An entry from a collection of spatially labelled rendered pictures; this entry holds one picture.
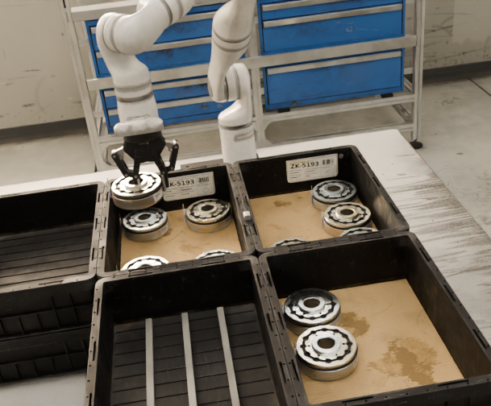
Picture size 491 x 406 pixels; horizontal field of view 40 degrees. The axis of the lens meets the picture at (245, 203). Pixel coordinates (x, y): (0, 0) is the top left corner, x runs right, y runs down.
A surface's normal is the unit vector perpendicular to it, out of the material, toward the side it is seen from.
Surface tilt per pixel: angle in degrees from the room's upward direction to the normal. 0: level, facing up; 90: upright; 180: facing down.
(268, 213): 0
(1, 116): 90
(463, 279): 0
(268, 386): 0
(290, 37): 90
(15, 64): 90
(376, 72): 90
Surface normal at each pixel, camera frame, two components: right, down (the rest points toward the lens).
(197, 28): 0.14, 0.48
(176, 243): -0.09, -0.86
